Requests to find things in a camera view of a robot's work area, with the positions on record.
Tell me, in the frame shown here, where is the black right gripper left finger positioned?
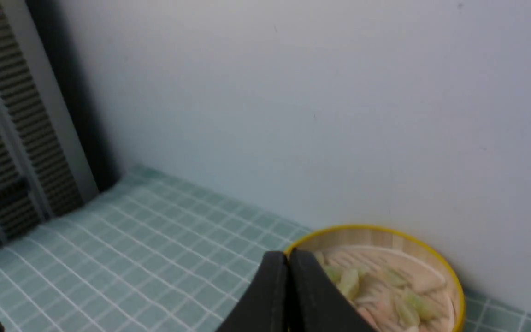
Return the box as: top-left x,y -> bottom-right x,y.
217,251 -> 289,332

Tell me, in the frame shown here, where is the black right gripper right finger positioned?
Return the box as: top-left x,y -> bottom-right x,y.
289,249 -> 375,332

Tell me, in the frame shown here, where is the green dumpling far left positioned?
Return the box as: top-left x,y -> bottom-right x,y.
323,265 -> 343,285

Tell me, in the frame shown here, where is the green dumpling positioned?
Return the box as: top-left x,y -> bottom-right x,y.
404,290 -> 441,321
337,268 -> 360,301
393,296 -> 421,328
323,265 -> 343,285

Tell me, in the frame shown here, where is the bamboo steamer basket yellow rim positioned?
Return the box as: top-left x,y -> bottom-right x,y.
286,225 -> 466,332

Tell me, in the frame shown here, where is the green dumpling centre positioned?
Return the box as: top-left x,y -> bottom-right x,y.
393,296 -> 421,328

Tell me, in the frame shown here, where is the green dumpling right back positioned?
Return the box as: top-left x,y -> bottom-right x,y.
404,290 -> 441,321

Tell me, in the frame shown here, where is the green checkered tablecloth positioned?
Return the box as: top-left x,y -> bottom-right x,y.
0,167 -> 531,332

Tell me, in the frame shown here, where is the grey louvered shutter door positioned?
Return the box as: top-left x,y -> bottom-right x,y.
0,0 -> 99,247

